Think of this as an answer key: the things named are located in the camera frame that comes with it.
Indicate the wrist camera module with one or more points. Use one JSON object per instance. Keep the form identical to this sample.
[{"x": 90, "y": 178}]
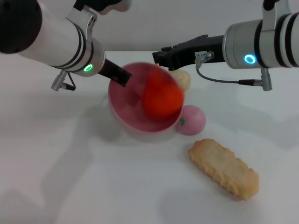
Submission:
[
  {"x": 269, "y": 3},
  {"x": 100, "y": 4}
]

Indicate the orange toy fruit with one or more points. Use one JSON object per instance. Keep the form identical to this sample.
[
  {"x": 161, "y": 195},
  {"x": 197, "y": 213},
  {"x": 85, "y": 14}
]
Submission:
[{"x": 163, "y": 98}]

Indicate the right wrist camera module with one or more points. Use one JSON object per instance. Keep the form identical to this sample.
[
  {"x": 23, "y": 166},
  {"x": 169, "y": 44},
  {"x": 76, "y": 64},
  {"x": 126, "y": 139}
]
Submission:
[{"x": 269, "y": 3}]

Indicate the pink toy peach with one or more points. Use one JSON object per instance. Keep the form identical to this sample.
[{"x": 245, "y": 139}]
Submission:
[{"x": 194, "y": 121}]

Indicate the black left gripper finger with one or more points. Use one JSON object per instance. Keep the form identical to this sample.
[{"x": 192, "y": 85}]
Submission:
[{"x": 120, "y": 75}]

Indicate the pink plastic bowl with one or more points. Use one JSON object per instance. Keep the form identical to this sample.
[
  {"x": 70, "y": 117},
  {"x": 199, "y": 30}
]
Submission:
[{"x": 126, "y": 109}]

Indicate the cream toy bun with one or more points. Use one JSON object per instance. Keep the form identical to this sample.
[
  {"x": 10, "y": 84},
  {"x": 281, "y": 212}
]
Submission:
[{"x": 184, "y": 78}]

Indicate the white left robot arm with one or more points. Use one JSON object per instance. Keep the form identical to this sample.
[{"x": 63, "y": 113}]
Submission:
[{"x": 51, "y": 35}]

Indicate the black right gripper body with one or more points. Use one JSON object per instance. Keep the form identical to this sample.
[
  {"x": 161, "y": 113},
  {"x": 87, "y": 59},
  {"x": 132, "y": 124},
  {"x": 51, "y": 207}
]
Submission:
[{"x": 215, "y": 44}]

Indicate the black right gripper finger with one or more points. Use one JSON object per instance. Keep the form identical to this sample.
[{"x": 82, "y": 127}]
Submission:
[
  {"x": 172, "y": 60},
  {"x": 184, "y": 45}
]

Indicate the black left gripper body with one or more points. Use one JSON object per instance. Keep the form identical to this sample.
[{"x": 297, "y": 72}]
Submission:
[{"x": 105, "y": 68}]

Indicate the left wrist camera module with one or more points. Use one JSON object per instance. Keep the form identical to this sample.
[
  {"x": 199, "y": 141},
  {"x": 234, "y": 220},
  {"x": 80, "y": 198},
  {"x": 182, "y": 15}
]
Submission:
[{"x": 100, "y": 4}]

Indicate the long golden toy bread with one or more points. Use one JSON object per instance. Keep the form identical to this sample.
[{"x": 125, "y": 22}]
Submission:
[{"x": 224, "y": 168}]

